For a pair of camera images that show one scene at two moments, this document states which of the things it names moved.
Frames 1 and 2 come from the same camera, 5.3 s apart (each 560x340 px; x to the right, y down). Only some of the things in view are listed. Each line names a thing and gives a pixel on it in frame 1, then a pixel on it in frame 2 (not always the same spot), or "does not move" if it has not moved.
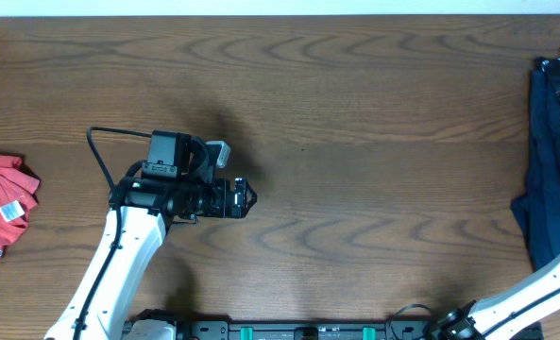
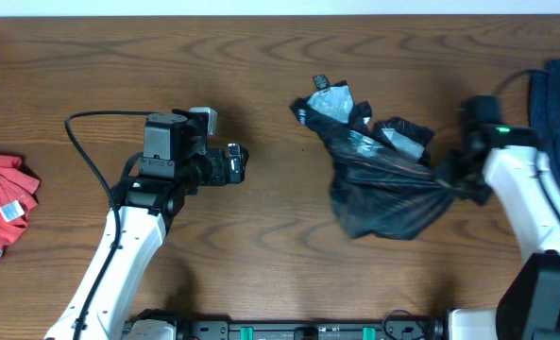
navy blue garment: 550,210 does not move
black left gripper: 235,210 -> 234,171
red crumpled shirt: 6,195 does not move
